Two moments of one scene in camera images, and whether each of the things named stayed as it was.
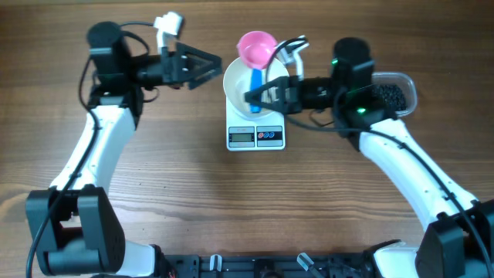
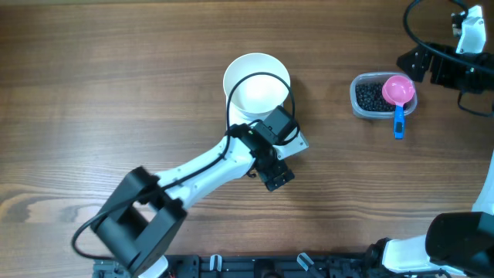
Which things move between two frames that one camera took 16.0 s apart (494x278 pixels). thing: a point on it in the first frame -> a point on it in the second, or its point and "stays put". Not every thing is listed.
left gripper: (179, 65) -> (267, 172)
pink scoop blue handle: (255, 49) -> (398, 90)
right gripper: (280, 104) -> (438, 75)
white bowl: (237, 83) stays put
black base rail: (330, 265) stays put
